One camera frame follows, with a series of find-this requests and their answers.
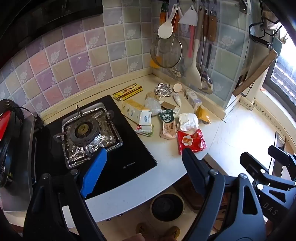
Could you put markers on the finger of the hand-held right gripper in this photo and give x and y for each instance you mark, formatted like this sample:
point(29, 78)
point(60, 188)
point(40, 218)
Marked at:
point(281, 155)
point(252, 164)

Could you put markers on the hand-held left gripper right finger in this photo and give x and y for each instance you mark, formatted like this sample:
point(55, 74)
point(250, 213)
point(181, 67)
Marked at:
point(194, 166)

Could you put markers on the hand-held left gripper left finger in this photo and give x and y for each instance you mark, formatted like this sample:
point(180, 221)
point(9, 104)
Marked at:
point(94, 171)

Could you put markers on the red snack packet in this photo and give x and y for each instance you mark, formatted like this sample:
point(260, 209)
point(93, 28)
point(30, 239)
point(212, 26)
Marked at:
point(190, 140)

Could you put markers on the white paper bag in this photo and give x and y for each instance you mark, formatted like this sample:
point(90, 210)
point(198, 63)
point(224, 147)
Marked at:
point(188, 121)

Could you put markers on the round beige waste bin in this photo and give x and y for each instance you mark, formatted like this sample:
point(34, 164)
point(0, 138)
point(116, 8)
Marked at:
point(167, 206)

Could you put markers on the green pink snack packet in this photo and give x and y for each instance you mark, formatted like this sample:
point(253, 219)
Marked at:
point(167, 125)

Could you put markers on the yellow snack packet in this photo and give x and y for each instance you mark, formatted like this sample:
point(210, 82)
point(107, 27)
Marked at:
point(203, 114)

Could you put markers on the small white wrapper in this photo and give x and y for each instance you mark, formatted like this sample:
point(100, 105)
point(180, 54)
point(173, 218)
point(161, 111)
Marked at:
point(176, 110)

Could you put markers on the red green white sachet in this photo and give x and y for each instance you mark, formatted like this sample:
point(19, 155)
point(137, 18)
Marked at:
point(144, 129)

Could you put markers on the small brown packet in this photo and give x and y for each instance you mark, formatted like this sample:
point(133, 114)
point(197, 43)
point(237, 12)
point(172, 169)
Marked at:
point(167, 105)

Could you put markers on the white milk carton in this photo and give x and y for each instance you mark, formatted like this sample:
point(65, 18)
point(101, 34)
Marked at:
point(193, 99)

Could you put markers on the small white plastic bottle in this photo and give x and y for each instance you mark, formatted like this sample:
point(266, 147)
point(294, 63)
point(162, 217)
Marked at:
point(177, 99)

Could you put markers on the yellow white carton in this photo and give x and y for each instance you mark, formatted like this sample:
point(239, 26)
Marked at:
point(134, 111)

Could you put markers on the clear plastic bag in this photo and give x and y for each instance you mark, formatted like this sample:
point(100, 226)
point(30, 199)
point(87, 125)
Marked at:
point(152, 106)

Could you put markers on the beige wrapper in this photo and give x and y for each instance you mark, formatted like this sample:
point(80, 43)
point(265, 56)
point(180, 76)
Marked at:
point(151, 95)

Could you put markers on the long yellow box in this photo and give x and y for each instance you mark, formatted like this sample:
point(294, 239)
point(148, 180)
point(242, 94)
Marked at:
point(127, 92)

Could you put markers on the foil-lined burner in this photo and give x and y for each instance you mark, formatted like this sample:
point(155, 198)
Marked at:
point(106, 134)

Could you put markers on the gas burner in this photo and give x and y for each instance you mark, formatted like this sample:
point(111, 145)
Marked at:
point(83, 133)

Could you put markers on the black glass gas stove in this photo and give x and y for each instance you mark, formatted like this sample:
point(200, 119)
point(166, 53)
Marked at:
point(129, 150)

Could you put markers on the black iron pan support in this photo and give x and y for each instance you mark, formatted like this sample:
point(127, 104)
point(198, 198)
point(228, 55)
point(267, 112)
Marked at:
point(59, 136)

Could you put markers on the yellow embroidered slipper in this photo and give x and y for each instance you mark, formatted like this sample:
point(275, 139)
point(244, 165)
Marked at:
point(172, 231)
point(142, 228)

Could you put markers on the metal splash guard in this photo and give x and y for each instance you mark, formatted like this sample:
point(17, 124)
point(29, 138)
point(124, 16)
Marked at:
point(29, 148)

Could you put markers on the window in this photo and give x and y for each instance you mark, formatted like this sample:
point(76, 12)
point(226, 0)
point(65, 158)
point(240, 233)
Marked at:
point(283, 76)

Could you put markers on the person's left leg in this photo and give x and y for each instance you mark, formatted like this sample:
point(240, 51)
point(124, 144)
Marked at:
point(138, 237)

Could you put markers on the round white lid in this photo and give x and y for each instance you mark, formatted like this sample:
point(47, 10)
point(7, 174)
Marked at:
point(178, 87)

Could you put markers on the crumpled foil ball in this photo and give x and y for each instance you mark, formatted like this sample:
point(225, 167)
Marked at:
point(163, 90)

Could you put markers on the wooden cutting board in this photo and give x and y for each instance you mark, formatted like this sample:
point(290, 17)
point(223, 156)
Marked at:
point(256, 74)

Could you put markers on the red black electric cooker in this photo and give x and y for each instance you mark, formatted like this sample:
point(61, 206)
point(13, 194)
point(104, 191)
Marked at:
point(7, 143)

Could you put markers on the metal mesh strainer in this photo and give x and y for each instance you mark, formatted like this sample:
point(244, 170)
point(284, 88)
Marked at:
point(166, 54)

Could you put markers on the pink silicone spatula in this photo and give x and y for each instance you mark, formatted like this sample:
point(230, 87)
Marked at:
point(191, 41)

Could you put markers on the white rice spoon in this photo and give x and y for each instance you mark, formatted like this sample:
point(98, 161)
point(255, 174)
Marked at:
point(166, 30)

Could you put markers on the orange kitchen utensil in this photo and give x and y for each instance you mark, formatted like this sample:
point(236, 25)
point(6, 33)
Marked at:
point(177, 22)

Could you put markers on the white toothed scraper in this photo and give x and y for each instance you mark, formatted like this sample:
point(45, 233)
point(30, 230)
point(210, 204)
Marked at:
point(187, 17)

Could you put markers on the metal utensil rail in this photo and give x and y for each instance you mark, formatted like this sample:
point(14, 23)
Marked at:
point(185, 1)

